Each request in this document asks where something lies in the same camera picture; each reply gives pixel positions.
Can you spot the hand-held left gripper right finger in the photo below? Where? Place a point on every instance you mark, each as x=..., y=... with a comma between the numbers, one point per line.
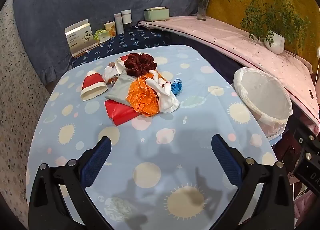
x=225, y=160

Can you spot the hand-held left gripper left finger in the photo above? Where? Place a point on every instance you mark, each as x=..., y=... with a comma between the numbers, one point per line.
x=96, y=160

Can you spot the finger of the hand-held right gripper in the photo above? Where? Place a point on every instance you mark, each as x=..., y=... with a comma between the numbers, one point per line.
x=306, y=145

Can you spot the white lined waste bin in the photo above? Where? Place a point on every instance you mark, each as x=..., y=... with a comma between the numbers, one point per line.
x=262, y=90

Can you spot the red and white paper cup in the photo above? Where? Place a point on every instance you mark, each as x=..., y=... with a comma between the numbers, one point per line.
x=111, y=72
x=91, y=83

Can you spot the light blue planet tablecloth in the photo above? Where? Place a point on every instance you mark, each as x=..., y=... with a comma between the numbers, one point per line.
x=200, y=120

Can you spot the red plastic bag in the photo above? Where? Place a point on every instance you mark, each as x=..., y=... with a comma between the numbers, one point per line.
x=117, y=111

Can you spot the grey cloth pouch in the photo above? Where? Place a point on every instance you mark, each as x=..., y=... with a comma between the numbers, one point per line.
x=120, y=87

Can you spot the orange crumpled wrapper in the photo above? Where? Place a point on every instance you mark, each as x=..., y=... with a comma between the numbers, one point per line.
x=142, y=97

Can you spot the white paper tissue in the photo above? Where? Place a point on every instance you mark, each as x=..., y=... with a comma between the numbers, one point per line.
x=167, y=100

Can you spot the brown hair scrunchie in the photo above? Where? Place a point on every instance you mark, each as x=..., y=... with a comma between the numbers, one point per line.
x=111, y=64

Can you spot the white plant pot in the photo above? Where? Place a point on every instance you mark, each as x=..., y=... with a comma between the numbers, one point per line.
x=276, y=43

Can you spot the dark red velvet scrunchie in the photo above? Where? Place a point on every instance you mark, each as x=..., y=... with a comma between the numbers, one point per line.
x=140, y=63

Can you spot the white gift box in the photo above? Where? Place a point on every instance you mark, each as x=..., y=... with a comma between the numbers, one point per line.
x=80, y=37

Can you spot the green packet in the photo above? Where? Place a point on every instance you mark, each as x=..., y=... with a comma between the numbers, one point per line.
x=101, y=35

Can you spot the pink cloth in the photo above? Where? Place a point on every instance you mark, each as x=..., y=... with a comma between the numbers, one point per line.
x=225, y=35

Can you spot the navy patterned cloth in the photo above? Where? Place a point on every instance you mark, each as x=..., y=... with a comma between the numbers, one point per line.
x=135, y=38

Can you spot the yellow printed tin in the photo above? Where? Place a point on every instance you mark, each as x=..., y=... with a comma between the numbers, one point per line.
x=110, y=28

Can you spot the green leafy plant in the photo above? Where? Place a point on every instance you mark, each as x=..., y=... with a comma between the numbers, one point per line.
x=270, y=12

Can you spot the tall white bottle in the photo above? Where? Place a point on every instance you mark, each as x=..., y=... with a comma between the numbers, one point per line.
x=118, y=23

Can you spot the white jar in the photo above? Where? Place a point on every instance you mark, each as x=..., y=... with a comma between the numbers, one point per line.
x=126, y=17

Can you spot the glass vase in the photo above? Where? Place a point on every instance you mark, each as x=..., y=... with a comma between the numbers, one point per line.
x=202, y=11

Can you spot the pale green tissue box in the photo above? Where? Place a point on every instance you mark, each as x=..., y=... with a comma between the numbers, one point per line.
x=156, y=14

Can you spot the blue-grey backdrop cloth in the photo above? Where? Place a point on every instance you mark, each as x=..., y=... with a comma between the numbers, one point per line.
x=75, y=0

